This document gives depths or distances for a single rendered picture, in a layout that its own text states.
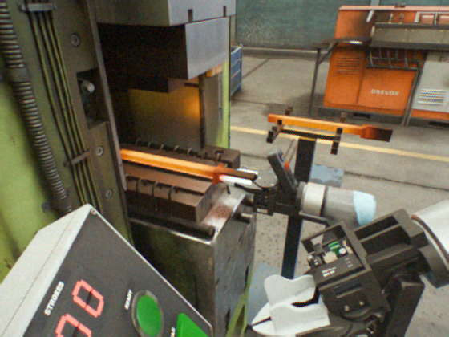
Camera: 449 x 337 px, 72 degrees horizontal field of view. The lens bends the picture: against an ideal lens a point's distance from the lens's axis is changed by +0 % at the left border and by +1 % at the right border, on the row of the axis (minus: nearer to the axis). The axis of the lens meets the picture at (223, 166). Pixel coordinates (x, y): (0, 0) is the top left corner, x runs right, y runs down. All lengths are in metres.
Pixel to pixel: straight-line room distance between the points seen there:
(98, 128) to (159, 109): 0.50
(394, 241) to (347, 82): 3.95
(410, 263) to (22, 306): 0.37
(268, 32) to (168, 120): 7.49
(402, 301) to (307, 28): 8.04
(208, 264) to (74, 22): 0.56
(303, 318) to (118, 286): 0.20
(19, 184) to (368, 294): 0.47
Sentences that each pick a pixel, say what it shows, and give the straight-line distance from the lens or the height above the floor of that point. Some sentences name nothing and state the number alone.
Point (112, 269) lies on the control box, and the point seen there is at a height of 1.15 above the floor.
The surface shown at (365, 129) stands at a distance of 1.15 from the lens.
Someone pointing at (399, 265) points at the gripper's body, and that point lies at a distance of 0.38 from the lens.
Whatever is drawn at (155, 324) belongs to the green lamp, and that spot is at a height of 1.08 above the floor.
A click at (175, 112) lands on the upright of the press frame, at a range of 1.07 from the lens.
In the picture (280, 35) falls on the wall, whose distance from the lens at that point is 8.44.
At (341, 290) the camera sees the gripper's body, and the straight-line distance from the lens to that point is 0.35.
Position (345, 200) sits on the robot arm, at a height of 1.02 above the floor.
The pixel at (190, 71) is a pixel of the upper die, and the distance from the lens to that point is 0.60.
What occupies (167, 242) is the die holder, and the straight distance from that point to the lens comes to 0.80.
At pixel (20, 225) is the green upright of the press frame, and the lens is 0.56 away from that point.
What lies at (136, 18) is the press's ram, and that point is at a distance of 0.58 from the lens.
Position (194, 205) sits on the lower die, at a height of 0.98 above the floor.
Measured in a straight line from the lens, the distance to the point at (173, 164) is 0.84.
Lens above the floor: 1.41
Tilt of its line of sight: 29 degrees down
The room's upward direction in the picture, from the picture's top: straight up
